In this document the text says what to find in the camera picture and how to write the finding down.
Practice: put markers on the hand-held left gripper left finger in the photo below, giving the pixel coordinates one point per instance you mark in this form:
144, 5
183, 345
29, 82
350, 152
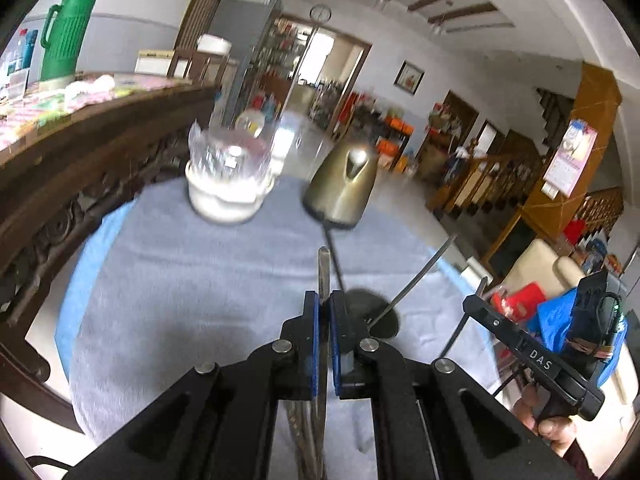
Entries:
312, 345

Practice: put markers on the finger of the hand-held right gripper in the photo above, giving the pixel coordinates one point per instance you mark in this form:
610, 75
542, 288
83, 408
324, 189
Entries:
482, 312

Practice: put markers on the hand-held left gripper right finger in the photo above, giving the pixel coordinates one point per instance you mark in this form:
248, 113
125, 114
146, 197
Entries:
336, 340

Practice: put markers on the thin metal blade utensil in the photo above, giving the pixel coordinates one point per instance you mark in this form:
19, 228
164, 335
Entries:
457, 332

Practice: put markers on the person's right forearm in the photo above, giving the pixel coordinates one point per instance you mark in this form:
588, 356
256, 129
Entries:
580, 462

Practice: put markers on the person's right hand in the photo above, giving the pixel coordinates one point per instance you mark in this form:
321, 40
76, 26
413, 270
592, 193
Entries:
547, 425

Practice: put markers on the blue plastic bag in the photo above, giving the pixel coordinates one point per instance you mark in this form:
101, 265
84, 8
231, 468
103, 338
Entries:
552, 322

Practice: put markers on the beige armchair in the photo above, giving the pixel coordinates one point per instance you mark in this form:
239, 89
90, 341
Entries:
540, 265

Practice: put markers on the thin metal rod utensil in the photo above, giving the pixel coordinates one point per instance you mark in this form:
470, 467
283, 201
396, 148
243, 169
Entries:
415, 278

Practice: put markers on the grey towel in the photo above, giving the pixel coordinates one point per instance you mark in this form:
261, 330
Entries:
200, 285

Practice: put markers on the wooden stair railing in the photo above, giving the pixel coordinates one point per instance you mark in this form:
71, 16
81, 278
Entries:
495, 175

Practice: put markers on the golden electric kettle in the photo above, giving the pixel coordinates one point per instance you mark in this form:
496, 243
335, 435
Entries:
340, 185

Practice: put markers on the white ceramic cup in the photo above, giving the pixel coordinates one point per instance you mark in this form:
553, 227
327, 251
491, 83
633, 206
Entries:
227, 202

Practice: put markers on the orange boxes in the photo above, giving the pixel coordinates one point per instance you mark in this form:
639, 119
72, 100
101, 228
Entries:
395, 145

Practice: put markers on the clear plastic bag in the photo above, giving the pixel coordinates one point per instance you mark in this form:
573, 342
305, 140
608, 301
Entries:
230, 145

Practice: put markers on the blue cloth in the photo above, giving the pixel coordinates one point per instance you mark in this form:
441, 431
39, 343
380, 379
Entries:
75, 280

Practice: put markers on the shelf with bottles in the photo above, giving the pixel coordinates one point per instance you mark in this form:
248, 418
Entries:
285, 55

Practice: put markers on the carved wooden table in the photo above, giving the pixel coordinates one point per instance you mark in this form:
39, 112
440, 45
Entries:
75, 160

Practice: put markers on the grey refrigerator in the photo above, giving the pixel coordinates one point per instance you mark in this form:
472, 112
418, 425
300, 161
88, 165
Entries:
250, 50

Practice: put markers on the wooden chair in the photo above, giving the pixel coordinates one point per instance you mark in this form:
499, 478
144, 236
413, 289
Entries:
195, 66

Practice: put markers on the white rice cooker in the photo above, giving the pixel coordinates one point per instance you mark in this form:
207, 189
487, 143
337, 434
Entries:
214, 44

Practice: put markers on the cream chest freezer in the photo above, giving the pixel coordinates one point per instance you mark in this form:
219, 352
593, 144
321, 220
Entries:
155, 61

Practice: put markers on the white tissue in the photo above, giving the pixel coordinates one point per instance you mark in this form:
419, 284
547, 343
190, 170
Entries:
95, 85

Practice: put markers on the patterned tablecloth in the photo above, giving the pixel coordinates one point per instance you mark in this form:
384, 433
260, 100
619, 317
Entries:
30, 110

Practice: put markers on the green thermos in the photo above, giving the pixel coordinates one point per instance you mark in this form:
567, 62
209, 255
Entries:
65, 35

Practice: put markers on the blue bottle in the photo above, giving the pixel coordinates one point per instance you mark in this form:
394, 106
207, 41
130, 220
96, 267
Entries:
28, 50

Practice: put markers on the wall calendar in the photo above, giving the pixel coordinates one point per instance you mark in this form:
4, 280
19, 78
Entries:
570, 155

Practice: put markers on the framed wall picture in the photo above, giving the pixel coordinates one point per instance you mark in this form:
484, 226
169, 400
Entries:
409, 78

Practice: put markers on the round wall clock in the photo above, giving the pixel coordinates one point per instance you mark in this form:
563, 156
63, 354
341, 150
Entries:
320, 11

